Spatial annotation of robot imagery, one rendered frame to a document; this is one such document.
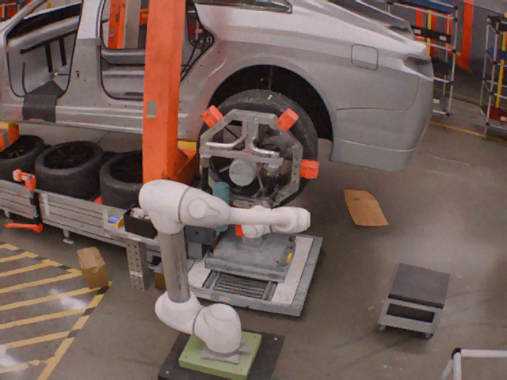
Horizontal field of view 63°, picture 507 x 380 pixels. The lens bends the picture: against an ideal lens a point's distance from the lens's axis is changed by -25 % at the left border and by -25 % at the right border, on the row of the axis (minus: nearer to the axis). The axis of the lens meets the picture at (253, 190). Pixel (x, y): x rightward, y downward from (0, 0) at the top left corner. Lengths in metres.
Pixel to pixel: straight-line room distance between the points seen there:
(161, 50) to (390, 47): 1.33
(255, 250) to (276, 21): 1.42
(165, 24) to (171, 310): 1.45
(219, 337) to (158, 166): 1.16
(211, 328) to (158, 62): 1.40
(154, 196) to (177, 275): 0.36
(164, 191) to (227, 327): 0.64
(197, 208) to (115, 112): 1.93
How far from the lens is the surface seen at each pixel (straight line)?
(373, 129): 3.10
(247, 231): 2.27
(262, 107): 2.79
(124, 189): 3.34
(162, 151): 2.86
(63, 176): 3.66
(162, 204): 1.82
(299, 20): 3.00
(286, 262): 3.29
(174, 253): 1.97
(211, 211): 1.74
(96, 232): 3.51
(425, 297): 2.84
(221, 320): 2.11
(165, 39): 2.67
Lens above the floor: 2.03
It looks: 27 degrees down
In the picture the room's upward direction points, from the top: 3 degrees clockwise
